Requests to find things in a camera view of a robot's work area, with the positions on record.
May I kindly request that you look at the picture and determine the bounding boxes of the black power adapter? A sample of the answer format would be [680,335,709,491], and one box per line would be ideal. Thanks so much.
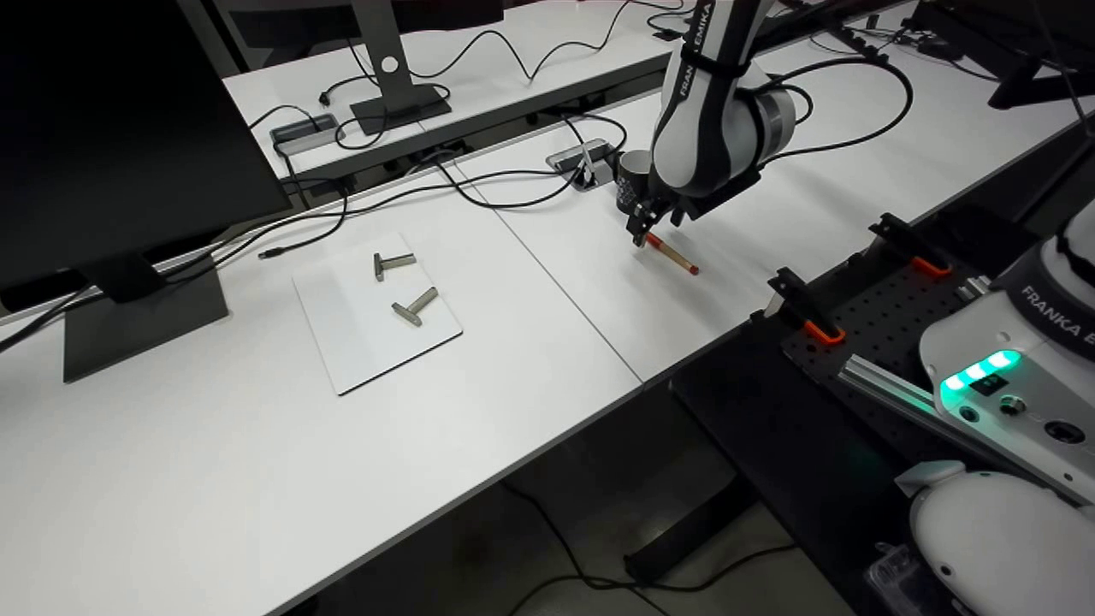
[266,110,342,158]

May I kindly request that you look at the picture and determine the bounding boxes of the grey T-shaped metal piece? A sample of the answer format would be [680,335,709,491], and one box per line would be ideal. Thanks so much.
[392,284,444,328]
[369,247,420,284]

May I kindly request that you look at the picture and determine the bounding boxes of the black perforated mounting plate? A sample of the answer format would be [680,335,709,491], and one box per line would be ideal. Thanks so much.
[780,227,1037,458]

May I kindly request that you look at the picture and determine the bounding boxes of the black table foot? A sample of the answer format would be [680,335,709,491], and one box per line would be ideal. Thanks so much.
[619,474,760,587]

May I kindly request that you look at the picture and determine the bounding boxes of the black orange clamp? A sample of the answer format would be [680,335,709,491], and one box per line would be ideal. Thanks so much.
[870,210,959,288]
[762,264,851,351]

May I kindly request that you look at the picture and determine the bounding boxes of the white rounded cover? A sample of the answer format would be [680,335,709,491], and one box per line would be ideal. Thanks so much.
[907,458,1095,616]

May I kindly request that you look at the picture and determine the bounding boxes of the aluminium rail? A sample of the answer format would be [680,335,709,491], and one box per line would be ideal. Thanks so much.
[840,349,1095,506]

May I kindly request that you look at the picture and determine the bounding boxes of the black desk cable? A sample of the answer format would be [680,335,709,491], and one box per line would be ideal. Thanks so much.
[0,169,577,335]
[431,158,587,215]

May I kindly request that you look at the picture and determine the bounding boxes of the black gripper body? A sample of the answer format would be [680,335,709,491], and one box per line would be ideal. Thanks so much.
[619,169,693,228]

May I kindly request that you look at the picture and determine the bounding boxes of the black patterned mug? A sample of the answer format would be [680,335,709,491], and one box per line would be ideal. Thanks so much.
[614,148,659,215]

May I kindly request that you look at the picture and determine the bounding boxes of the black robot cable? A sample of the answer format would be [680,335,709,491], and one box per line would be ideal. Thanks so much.
[772,50,919,165]

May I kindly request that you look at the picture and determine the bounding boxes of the black computer monitor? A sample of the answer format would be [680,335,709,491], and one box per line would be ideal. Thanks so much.
[0,0,296,386]

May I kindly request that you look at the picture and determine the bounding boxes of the black equipment stand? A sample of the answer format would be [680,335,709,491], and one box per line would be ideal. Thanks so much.
[910,0,1095,112]

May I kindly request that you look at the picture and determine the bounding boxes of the red capped tan marker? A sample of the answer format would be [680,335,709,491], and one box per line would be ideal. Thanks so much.
[640,231,704,279]

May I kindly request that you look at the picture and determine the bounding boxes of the metal desk outlet box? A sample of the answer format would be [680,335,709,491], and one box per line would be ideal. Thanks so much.
[543,138,627,191]

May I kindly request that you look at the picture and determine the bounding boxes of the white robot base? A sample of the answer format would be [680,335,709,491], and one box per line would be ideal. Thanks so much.
[919,198,1095,506]

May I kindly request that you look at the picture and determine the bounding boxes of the silver monitor stand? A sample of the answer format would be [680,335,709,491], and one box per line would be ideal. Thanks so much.
[342,0,456,138]

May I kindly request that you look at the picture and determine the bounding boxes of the black floor cable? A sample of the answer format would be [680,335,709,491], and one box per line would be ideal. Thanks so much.
[501,487,805,599]

